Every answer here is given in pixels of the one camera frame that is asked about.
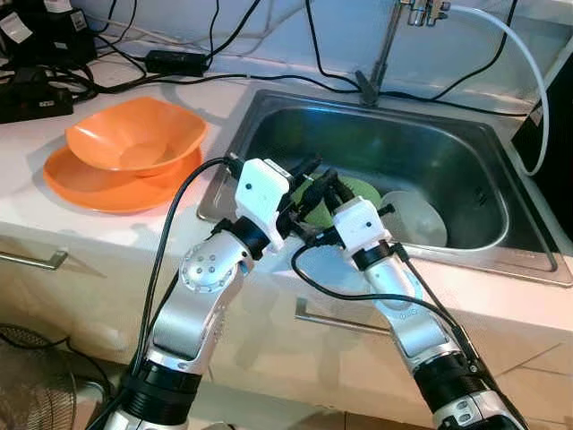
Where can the orange oval plate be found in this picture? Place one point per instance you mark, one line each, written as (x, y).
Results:
(98, 193)

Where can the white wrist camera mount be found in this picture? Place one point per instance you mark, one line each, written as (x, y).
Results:
(363, 222)
(260, 193)

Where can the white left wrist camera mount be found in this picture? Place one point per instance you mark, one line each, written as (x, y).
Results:
(260, 193)

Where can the stainless steel sink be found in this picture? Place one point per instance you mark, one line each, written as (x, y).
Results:
(403, 143)

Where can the black chargers with labels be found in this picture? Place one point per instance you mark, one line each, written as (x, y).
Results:
(45, 36)

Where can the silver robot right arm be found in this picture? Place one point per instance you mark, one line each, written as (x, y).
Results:
(403, 305)

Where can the black power adapter brick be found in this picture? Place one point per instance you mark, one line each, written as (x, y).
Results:
(177, 63)

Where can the black appliance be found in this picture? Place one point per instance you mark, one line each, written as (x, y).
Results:
(555, 134)

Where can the pale grey bowl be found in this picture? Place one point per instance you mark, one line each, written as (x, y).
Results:
(416, 219)

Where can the orange plastic bowl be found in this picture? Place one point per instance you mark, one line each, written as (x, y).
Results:
(134, 134)

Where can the black power strip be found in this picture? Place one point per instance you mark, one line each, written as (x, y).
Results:
(36, 103)

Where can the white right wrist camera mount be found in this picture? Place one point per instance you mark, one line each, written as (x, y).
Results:
(363, 222)

